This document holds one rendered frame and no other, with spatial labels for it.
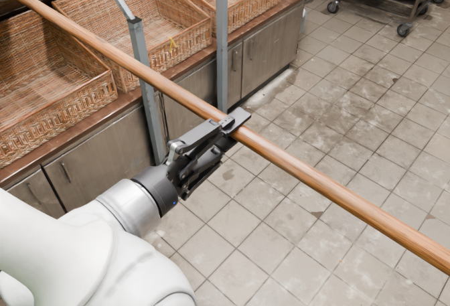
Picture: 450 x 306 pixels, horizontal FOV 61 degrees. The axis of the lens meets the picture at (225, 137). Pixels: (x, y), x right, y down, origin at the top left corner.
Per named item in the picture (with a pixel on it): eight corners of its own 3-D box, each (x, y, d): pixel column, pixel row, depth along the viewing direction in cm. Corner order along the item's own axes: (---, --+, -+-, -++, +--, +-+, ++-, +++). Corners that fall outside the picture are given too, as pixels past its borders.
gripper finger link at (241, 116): (212, 130, 66) (212, 126, 66) (238, 109, 70) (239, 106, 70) (225, 138, 65) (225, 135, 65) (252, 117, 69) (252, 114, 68)
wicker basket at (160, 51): (65, 53, 193) (47, 1, 173) (153, 12, 221) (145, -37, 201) (125, 96, 170) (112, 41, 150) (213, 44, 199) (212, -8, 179)
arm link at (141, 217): (101, 222, 61) (131, 199, 64) (138, 259, 56) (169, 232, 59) (86, 187, 54) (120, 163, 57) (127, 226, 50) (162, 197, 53)
